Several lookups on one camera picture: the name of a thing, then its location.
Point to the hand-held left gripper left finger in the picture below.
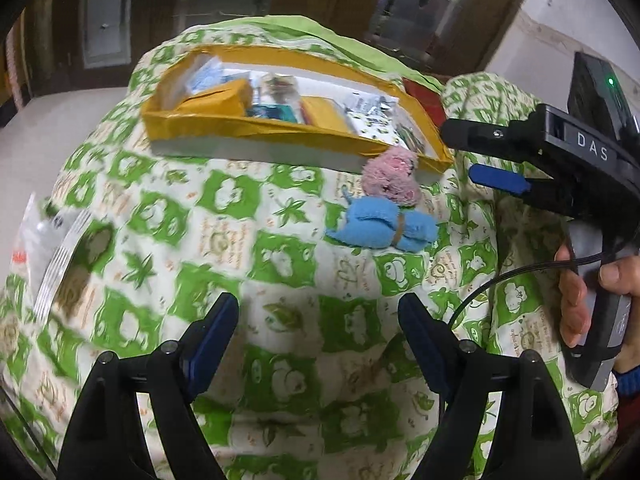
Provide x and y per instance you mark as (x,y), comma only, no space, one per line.
(210,340)

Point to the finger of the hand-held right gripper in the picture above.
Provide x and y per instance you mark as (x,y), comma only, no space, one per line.
(485,134)
(500,177)

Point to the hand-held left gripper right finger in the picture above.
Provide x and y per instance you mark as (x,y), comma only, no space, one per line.
(417,332)

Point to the pink fuzzy toy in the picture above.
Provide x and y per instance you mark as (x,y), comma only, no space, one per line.
(390,175)

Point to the blue sock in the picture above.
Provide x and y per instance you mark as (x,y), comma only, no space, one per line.
(380,222)

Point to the zip bag of coloured sheets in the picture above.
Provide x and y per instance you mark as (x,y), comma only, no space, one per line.
(325,112)

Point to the yellow taped foam box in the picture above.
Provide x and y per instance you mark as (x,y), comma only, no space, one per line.
(225,130)

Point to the yellow packet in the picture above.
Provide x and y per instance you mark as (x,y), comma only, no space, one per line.
(220,100)

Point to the white blue-print sachet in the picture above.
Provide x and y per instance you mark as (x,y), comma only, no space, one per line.
(207,77)

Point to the person's right hand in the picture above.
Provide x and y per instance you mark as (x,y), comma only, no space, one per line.
(572,310)

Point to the red flat object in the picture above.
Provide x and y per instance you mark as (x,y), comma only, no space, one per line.
(425,102)

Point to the clear plastic bag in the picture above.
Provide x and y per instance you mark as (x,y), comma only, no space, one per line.
(412,132)

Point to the green printed blanket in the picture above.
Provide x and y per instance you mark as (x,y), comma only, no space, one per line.
(280,270)

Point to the white patterned tissue pack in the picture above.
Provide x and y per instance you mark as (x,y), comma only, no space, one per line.
(372,120)

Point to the wooden glass door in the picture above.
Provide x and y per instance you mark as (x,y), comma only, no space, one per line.
(400,0)
(150,10)

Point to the white red-label plastic packet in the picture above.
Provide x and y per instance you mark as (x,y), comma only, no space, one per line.
(40,240)

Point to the small patterned packet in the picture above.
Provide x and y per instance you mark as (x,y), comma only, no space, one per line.
(277,87)

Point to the blue wrist cuff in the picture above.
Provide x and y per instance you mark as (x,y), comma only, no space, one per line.
(629,382)

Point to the yellow flat boards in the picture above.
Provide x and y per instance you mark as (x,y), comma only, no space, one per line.
(15,65)

